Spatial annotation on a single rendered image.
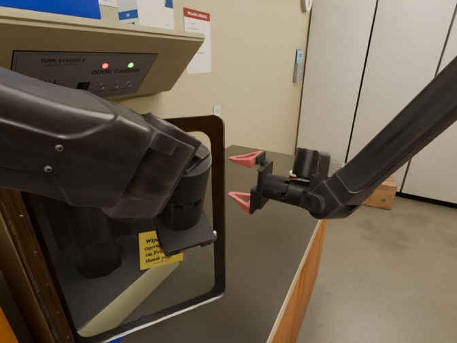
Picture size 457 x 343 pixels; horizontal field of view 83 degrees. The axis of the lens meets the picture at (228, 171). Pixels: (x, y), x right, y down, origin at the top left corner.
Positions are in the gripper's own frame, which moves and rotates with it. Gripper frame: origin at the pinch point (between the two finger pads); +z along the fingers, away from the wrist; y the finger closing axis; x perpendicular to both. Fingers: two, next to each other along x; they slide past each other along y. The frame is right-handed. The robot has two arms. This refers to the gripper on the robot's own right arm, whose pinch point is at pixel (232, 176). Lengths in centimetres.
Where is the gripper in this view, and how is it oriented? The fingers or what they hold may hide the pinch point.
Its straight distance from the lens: 63.8
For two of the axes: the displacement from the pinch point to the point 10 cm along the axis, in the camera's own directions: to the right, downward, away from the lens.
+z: -8.7, -2.1, 4.5
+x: -5.0, 3.5, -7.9
